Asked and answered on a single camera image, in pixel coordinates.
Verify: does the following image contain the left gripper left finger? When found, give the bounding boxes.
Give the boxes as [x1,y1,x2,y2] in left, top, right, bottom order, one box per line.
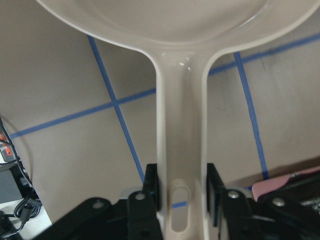
[35,163,163,240]

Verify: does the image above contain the beige plastic dustpan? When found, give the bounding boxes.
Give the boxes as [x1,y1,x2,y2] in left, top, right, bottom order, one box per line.
[40,0,320,240]

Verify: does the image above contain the black lined trash bin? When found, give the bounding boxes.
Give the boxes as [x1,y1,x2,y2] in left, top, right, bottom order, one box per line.
[252,166,320,211]

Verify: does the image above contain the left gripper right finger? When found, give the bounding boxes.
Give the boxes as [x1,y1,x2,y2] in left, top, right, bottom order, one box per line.
[206,163,320,240]

